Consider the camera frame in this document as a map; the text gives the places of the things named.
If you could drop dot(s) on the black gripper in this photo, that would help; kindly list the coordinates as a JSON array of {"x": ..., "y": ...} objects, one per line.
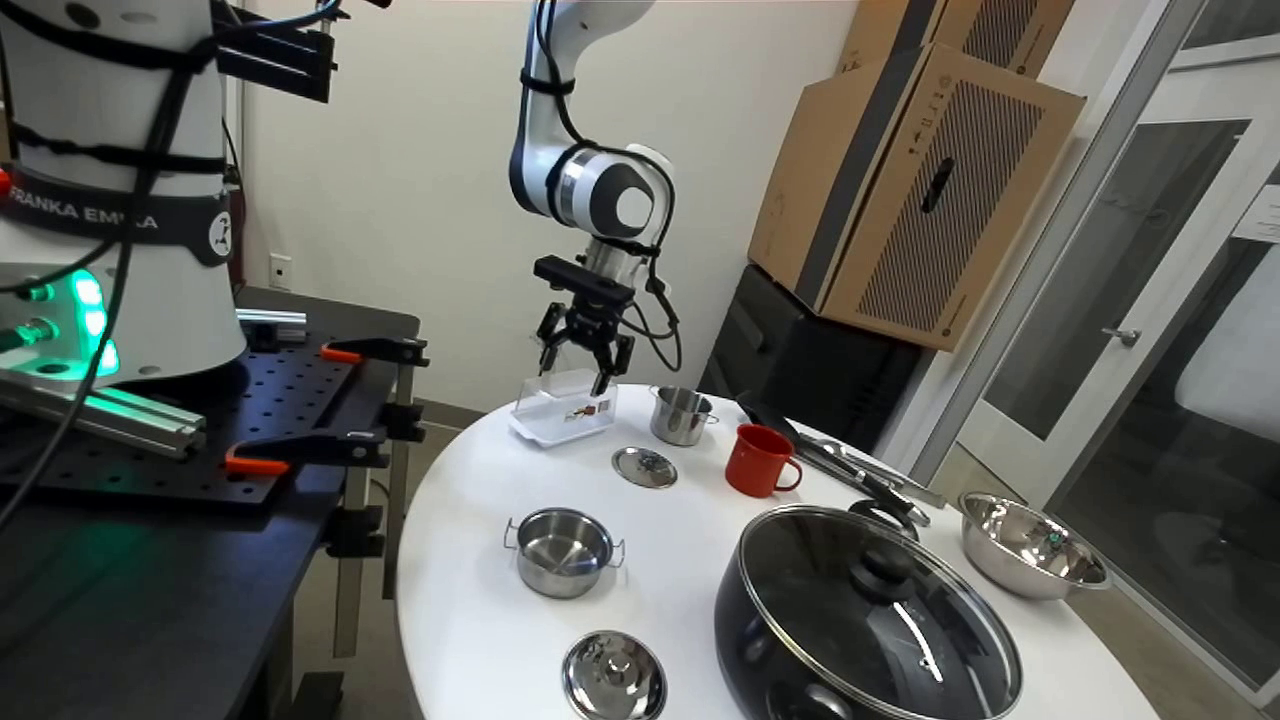
[{"x": 588, "y": 322}]

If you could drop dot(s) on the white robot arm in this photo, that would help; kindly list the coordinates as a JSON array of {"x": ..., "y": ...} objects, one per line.
[{"x": 617, "y": 193}]

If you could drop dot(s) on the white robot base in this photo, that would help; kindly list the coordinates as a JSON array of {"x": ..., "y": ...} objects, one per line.
[{"x": 116, "y": 134}]

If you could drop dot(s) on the steel mixing bowl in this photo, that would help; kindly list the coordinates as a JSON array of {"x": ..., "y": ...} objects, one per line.
[{"x": 1026, "y": 548}]

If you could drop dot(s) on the white rectangular tray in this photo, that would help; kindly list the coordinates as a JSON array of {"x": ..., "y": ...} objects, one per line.
[{"x": 558, "y": 434}]

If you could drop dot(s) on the steel cup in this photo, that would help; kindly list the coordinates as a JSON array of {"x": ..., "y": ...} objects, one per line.
[{"x": 681, "y": 419}]

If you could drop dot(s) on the small flat steel lid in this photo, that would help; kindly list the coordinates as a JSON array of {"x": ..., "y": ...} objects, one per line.
[{"x": 646, "y": 470}]

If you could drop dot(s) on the black drawer case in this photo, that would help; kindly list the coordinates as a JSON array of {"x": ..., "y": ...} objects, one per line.
[{"x": 840, "y": 381}]

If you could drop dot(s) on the white round table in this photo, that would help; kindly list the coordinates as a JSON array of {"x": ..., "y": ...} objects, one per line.
[{"x": 481, "y": 645}]

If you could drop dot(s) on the small steel pot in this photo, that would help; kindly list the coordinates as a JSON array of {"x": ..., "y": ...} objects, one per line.
[{"x": 561, "y": 552}]

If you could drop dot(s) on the red mug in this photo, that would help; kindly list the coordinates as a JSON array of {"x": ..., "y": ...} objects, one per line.
[{"x": 761, "y": 461}]

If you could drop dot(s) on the black perforated mounting board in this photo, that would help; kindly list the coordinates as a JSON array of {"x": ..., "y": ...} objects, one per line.
[{"x": 230, "y": 437}]

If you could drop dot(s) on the steel pot lid with knob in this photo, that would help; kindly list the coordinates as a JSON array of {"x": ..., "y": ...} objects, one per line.
[{"x": 612, "y": 676}]

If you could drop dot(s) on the black kitchen utensils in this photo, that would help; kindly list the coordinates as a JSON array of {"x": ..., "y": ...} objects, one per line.
[{"x": 897, "y": 496}]

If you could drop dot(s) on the cardboard box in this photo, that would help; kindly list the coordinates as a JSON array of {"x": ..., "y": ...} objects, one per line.
[{"x": 910, "y": 170}]

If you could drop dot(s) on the large black pot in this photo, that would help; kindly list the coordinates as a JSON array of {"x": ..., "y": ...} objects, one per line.
[{"x": 745, "y": 643}]

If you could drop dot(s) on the glass pot lid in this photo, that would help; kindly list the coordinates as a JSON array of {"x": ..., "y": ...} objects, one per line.
[{"x": 881, "y": 604}]

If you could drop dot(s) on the far orange-handled clamp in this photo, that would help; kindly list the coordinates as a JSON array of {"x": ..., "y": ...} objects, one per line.
[{"x": 390, "y": 349}]

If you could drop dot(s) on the orange-handled clamp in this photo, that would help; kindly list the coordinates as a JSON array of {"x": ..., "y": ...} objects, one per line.
[
  {"x": 339, "y": 449},
  {"x": 390, "y": 349}
]

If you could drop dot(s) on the near orange-handled clamp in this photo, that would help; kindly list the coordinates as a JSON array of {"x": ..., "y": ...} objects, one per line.
[{"x": 339, "y": 449}]

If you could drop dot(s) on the black camera on mount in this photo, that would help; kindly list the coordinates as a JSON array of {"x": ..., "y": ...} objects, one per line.
[{"x": 286, "y": 54}]

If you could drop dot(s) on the aluminium rail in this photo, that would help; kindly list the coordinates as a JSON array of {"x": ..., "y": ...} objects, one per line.
[{"x": 115, "y": 415}]

